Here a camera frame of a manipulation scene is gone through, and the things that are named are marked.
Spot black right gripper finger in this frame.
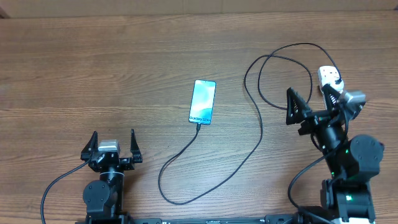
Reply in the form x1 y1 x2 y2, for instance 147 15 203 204
321 84 341 109
286 88 312 125

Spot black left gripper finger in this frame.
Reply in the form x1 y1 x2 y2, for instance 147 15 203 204
130 129 143 163
80 131 98 161

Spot black charging cable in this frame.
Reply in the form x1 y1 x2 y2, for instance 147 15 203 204
157 42 343 206

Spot Samsung Galaxy smartphone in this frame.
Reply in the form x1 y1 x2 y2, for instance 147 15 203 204
188 80 216 125

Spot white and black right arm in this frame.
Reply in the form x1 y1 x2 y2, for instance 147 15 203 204
286 84 384 223

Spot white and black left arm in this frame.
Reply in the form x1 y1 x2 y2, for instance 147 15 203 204
81 130 142 223

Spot white charger plug adapter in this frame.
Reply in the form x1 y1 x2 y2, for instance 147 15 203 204
322 77 345 93

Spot white power strip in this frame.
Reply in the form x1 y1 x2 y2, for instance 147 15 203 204
317 65 344 108

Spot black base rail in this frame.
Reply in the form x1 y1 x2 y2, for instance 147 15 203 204
74 213 352 224

